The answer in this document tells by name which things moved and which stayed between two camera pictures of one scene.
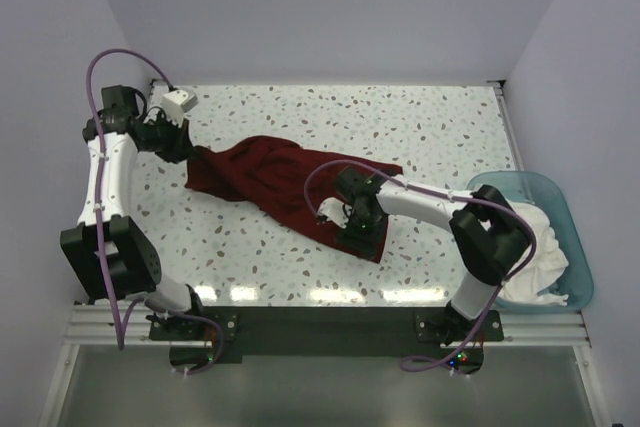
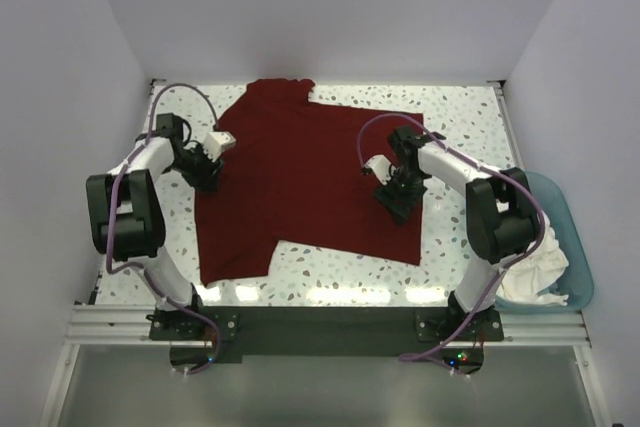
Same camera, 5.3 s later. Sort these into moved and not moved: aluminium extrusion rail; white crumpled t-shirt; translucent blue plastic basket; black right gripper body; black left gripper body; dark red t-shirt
Moved: dark red t-shirt; black left gripper body; black right gripper body
Not moved: white crumpled t-shirt; translucent blue plastic basket; aluminium extrusion rail
